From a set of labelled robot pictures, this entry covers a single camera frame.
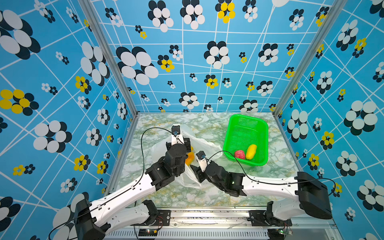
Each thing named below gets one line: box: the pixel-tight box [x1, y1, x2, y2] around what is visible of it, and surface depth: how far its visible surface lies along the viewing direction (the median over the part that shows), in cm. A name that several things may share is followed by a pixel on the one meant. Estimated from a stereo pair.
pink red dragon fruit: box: [234, 150, 246, 160], surface depth 91 cm
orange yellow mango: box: [245, 144, 257, 160], surface depth 94 cm
